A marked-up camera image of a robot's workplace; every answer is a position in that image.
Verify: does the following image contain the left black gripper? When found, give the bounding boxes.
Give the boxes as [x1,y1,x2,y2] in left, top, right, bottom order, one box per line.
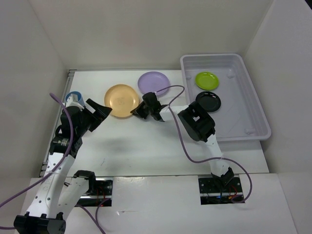
[76,98,112,136]

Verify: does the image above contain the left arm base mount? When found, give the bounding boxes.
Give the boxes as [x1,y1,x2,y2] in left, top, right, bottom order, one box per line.
[73,170,113,207]

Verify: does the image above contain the green plate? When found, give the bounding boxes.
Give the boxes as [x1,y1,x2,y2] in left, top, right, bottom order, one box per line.
[195,72,219,90]

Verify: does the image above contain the blue cup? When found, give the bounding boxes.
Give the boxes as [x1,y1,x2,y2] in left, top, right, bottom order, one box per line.
[65,91,84,106]

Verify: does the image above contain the purple plate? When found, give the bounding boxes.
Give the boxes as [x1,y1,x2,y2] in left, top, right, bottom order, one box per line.
[137,71,170,96]

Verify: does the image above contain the black plate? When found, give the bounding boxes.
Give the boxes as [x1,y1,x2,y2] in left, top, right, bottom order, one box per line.
[195,91,221,113]

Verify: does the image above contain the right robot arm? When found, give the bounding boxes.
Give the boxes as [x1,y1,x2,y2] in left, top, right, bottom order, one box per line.
[131,92,234,192]

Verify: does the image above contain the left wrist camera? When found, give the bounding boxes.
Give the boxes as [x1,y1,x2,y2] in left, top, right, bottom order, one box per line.
[65,92,85,109]

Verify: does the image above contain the clear plastic bin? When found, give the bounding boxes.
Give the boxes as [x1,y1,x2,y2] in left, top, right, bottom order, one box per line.
[180,54,271,141]

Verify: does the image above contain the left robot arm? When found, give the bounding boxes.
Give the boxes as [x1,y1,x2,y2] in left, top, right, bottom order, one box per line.
[14,99,112,234]

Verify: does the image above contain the orange plate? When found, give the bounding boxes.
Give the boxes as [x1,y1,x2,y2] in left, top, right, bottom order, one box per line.
[104,84,140,118]

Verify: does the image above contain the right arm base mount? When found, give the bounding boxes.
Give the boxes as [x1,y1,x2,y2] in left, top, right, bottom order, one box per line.
[198,176,244,205]

